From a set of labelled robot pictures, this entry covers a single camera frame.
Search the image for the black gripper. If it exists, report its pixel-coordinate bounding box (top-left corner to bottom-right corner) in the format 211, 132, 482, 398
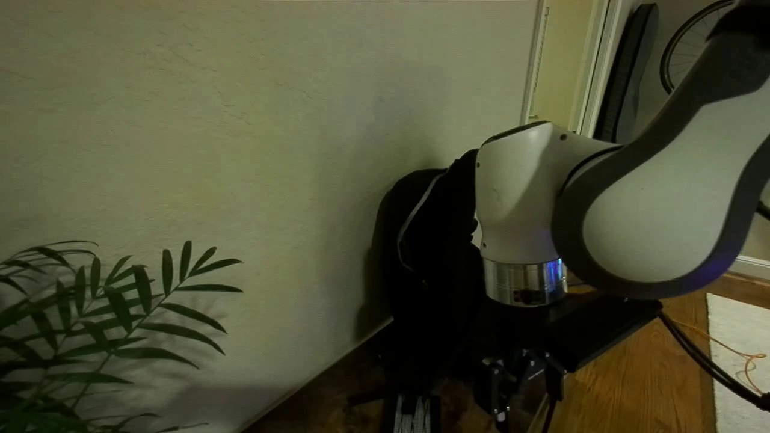
472, 348, 563, 427

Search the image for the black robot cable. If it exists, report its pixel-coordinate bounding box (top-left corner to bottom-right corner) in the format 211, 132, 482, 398
656, 310, 770, 414

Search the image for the black backpack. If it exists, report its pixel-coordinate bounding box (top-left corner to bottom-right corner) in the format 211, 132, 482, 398
375, 149, 488, 392

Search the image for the orange extension cord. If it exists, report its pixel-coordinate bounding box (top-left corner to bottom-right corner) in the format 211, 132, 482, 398
707, 333, 770, 404

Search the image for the dark leaning board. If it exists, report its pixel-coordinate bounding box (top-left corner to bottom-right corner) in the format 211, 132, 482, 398
595, 3, 656, 143

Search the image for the white door frame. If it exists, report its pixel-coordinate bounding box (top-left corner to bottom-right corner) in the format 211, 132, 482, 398
524, 0, 636, 134

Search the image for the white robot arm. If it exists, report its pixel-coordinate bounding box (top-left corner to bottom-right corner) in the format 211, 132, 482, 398
474, 0, 770, 386

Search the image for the white rug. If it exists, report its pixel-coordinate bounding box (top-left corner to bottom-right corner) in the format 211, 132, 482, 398
707, 297, 770, 433

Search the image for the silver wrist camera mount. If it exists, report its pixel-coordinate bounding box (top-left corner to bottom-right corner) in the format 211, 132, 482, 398
488, 293, 661, 372

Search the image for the green palm plant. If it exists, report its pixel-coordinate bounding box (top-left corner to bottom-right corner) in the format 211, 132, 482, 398
0, 240, 239, 433

